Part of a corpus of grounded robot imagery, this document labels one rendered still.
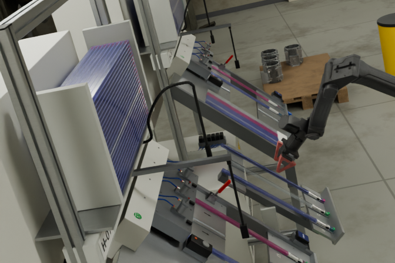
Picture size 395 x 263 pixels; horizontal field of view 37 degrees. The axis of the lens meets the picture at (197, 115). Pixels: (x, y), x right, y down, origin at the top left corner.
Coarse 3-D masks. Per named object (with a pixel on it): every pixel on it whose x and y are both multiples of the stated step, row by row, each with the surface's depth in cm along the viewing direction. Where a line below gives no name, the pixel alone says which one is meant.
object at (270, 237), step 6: (270, 234) 213; (270, 240) 209; (276, 240) 212; (282, 240) 214; (282, 246) 211; (288, 246) 213; (270, 252) 202; (276, 252) 204; (294, 252) 212; (300, 252) 214; (270, 258) 199; (276, 258) 201; (282, 258) 203; (288, 258) 206; (300, 258) 211; (306, 258) 213
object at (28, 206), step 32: (64, 32) 187; (32, 64) 158; (64, 64) 179; (0, 96) 136; (0, 128) 132; (0, 160) 130; (32, 160) 145; (0, 192) 133; (32, 192) 142; (0, 224) 137; (32, 224) 139; (0, 256) 140; (32, 256) 140; (64, 256) 154
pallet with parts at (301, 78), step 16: (288, 48) 594; (272, 64) 561; (288, 64) 592; (304, 64) 583; (320, 64) 573; (272, 80) 552; (288, 80) 551; (304, 80) 542; (320, 80) 534; (288, 96) 516; (304, 96) 509; (336, 96) 518
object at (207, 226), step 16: (224, 208) 208; (192, 224) 188; (208, 224) 194; (224, 224) 200; (144, 240) 167; (160, 240) 172; (176, 240) 176; (208, 240) 186; (224, 240) 191; (128, 256) 158; (144, 256) 161; (160, 256) 166; (176, 256) 170
